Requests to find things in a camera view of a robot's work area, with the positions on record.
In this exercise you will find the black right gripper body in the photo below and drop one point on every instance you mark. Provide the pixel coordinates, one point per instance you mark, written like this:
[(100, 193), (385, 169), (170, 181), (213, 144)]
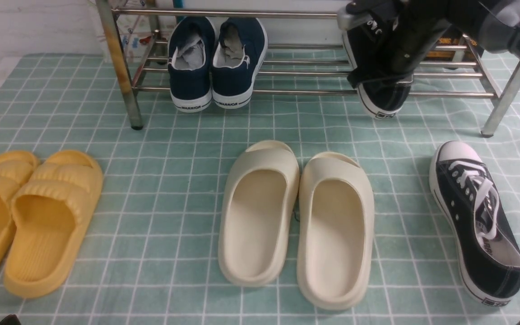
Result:
[(419, 25)]

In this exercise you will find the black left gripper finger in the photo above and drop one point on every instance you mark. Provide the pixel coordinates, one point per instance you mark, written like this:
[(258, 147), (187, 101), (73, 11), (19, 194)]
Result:
[(11, 319)]

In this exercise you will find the black canvas sneaker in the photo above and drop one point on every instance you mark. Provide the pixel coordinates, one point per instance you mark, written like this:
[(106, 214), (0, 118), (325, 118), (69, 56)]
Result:
[(380, 101), (488, 254)]

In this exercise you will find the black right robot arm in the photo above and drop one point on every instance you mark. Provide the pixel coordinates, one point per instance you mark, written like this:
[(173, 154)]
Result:
[(493, 24)]

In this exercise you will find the stainless steel shoe rack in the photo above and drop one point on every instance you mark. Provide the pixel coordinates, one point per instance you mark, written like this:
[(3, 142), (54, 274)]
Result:
[(156, 51)]

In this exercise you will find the patterned bag behind rack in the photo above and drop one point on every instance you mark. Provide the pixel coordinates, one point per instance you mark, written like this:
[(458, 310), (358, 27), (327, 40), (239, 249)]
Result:
[(135, 32)]

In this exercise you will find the dark image processing book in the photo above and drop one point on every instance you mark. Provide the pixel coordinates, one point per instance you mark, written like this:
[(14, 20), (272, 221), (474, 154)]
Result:
[(454, 46)]

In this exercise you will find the right yellow rubber slipper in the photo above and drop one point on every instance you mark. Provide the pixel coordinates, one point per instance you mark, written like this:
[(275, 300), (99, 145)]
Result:
[(52, 213)]

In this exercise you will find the right navy blue sneaker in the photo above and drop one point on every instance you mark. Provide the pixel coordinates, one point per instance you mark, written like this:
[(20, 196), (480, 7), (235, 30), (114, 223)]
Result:
[(241, 51)]

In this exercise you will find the navy blue sneaker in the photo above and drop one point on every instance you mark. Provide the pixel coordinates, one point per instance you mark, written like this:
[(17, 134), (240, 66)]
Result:
[(241, 51), (190, 48)]

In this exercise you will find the right cream rubber slipper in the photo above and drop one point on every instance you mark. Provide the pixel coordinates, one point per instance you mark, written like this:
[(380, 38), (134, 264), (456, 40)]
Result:
[(336, 203)]

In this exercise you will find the cream rubber slipper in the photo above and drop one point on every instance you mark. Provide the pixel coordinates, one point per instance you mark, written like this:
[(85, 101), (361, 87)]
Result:
[(336, 203), (258, 201)]

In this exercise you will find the green checkered floor cloth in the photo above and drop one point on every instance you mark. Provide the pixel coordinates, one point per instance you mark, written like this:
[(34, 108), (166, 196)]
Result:
[(149, 257)]

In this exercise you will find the left navy blue sneaker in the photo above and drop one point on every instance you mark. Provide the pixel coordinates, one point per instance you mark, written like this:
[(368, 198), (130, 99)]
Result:
[(190, 48)]

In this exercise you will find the left cream rubber slipper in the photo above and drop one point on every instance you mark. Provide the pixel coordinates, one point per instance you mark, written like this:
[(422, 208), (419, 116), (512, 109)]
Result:
[(258, 201)]

